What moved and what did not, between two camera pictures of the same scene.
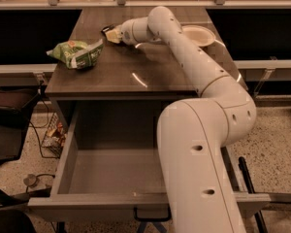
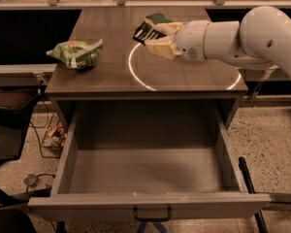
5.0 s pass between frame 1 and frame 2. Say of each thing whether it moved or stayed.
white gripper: moved
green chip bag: stayed
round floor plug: stayed
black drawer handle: stayed
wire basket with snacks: stayed
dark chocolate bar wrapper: moved
